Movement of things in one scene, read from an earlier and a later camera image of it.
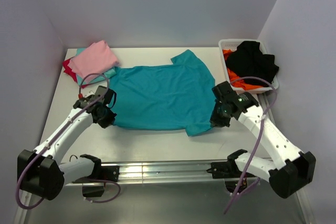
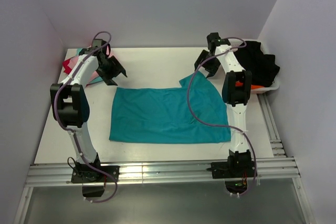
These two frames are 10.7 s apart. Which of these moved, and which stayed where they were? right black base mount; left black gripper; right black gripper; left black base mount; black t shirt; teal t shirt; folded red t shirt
Moved: left black gripper; teal t shirt; right black gripper
Stayed: left black base mount; black t shirt; folded red t shirt; right black base mount
